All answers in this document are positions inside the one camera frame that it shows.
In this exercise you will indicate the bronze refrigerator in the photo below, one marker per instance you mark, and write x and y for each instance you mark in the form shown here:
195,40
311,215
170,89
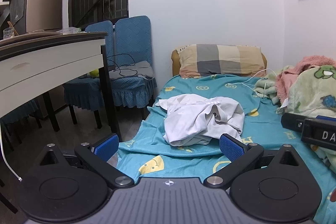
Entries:
39,3

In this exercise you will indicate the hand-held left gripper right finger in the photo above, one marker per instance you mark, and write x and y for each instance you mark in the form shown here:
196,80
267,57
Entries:
231,149

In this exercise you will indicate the teal printed bedsheet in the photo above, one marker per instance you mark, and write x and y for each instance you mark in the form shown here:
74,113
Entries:
183,83

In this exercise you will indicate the pink fleece blanket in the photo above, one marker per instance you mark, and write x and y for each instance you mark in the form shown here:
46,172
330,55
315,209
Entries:
284,82

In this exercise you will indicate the clear plastic bag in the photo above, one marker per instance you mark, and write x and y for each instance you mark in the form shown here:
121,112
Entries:
68,30

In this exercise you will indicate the green fleece blanket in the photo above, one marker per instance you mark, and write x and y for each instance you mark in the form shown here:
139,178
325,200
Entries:
309,92

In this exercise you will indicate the orange cushion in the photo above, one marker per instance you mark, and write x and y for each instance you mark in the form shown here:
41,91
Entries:
175,62

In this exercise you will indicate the clear glass cup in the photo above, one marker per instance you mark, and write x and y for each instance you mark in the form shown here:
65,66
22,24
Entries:
8,33

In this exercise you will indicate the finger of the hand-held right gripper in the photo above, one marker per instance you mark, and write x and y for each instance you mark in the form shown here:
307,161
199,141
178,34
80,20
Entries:
292,123
326,118

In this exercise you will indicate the yellow-green ball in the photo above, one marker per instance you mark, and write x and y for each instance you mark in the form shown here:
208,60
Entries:
94,72

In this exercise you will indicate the plaid pillow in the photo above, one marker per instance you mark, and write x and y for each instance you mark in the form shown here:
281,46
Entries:
220,60

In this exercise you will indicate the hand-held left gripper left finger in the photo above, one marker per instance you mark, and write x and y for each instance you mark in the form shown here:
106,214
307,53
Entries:
106,146

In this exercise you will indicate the grey cloth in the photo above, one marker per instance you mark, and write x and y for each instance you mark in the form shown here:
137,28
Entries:
143,70

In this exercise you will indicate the white t-shirt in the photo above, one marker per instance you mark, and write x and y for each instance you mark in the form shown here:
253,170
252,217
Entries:
189,119

